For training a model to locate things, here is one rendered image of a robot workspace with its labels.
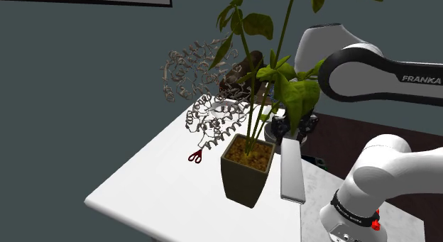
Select grey round dish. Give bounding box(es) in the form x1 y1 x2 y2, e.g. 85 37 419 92
263 125 308 155

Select grey flat rectangular bar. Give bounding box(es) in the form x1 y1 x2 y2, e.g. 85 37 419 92
279 137 307 205

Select white bowl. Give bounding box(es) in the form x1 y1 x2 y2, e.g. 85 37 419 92
209 99 244 120

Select grey curly ribbon sculpture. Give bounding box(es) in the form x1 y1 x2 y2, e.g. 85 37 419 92
160 38 253 151

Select dark brown lumpy figure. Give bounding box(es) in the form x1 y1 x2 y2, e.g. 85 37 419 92
218 50 266 97

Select green plant in olive pot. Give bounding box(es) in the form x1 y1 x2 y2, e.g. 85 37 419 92
207 0 384 209

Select white table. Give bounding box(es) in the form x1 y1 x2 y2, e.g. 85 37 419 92
84 95 302 242

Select red-handled scissors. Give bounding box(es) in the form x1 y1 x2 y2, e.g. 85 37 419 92
187 148 204 165

